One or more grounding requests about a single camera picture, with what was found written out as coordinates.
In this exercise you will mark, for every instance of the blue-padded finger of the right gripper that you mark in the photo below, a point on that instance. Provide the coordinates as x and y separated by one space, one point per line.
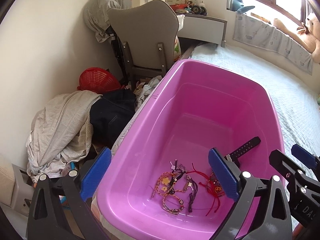
304 156

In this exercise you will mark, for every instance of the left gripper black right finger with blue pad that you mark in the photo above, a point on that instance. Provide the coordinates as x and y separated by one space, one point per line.
260 208

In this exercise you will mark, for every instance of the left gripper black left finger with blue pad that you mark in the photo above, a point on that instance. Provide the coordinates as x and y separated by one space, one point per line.
47 219

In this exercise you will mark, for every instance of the black wrist watch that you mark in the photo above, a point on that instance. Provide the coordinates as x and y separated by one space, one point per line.
242 150

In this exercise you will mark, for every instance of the yellow flower charm keychain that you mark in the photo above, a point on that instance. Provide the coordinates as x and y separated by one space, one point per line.
165 183

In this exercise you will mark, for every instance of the beige crumpled blanket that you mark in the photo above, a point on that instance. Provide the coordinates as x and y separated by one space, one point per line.
61 134

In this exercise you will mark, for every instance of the pink plastic tub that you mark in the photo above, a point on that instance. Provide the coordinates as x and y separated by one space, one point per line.
196 107

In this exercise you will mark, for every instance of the dark navy jeans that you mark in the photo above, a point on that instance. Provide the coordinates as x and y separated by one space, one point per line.
110 114

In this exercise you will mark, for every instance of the red plastic basket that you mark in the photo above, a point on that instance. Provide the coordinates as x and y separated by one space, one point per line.
98 80

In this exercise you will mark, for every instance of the beige teddy bear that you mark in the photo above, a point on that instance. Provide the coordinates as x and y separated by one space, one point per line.
307 35

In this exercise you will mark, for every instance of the white plastic bag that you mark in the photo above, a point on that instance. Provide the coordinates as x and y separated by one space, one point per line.
178 40

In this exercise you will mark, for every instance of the grey window seat blanket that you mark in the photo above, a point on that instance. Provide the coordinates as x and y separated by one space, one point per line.
259 34

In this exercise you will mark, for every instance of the grey curved desk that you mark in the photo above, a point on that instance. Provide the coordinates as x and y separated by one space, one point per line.
204 28

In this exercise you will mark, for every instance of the grey chair backrest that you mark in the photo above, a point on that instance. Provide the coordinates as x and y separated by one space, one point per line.
143 28

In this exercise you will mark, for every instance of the blue shark plush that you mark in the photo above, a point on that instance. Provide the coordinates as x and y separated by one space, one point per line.
239 7

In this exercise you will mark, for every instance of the grey cloth on chair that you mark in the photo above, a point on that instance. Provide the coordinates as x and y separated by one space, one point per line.
96 17

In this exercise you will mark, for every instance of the black toy car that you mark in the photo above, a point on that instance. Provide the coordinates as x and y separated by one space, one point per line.
198 10

